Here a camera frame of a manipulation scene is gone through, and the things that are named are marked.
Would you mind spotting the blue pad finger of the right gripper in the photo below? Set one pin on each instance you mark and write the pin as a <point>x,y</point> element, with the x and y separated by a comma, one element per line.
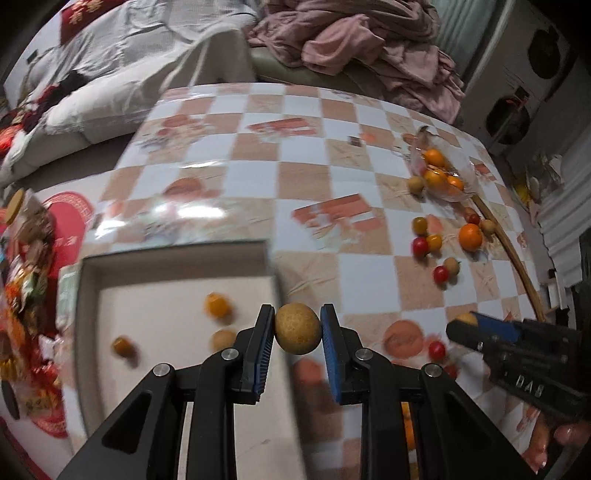
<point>509,331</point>

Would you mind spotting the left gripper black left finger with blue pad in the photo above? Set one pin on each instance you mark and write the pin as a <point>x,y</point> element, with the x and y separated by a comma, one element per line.
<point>181,417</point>

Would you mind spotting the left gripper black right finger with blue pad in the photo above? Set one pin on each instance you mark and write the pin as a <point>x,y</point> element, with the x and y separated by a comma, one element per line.
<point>420,416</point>

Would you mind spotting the red cherry tomato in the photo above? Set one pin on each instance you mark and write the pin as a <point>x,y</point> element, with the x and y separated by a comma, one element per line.
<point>474,219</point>
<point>420,247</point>

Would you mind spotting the small brown longan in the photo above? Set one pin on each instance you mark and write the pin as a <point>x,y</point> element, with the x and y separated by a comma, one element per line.
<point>298,330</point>

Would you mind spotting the person's hand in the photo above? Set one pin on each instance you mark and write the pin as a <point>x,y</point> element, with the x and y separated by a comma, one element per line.
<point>547,431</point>

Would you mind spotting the long wooden stick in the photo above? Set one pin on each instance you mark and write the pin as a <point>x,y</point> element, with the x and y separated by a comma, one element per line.
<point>522,272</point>

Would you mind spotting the brown fruit in tray left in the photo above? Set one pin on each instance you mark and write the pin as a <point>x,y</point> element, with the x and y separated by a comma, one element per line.
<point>123,347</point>

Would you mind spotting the large orange on table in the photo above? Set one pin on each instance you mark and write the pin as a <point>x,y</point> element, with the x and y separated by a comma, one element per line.
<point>470,237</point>

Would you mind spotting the bright yellow cherry tomato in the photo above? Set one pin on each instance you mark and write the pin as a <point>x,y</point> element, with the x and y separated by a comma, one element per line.
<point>435,243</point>

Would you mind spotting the longan in tray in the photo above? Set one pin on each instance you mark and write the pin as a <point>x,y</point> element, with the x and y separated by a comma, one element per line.
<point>222,339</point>

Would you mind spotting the pile of snack packets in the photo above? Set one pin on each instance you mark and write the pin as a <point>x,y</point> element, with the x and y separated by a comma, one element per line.
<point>29,380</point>

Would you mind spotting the white shallow tray box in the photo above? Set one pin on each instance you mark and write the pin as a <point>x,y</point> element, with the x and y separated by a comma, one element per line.
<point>155,297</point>

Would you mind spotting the dark yellow cherry tomato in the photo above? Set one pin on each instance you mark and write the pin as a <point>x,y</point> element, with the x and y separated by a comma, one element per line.
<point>420,226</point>

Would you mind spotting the yellow tomato in tray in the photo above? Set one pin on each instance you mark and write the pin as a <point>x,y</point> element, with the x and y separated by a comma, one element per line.
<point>217,306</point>

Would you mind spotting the orange in bowl right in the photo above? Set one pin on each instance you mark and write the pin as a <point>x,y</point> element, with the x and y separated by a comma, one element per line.
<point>456,182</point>

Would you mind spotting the orange in bowl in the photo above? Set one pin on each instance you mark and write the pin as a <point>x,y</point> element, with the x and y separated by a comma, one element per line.
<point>435,180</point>
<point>434,157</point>
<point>456,182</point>

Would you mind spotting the orange in bowl left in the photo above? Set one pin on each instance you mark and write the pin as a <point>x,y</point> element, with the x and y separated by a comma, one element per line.
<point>435,180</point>

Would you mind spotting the clear glass bowl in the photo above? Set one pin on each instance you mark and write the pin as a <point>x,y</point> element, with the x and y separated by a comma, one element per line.
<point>446,171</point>

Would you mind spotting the brown longan beside bowl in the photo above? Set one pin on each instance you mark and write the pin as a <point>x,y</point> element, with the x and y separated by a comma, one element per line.
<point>415,185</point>

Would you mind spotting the green wet wipes pack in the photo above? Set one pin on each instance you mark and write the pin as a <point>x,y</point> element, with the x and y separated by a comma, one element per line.
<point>68,280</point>

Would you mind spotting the orange in bowl top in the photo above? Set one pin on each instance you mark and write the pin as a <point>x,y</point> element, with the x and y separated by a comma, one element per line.
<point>434,157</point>

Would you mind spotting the red round mat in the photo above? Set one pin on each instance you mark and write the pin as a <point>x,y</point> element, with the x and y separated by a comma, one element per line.
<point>72,214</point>

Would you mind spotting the pink crumpled blanket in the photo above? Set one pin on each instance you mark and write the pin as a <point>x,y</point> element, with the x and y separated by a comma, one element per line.
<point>393,40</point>

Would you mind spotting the grey white bedding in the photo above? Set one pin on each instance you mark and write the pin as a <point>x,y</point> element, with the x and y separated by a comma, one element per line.
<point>116,68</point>

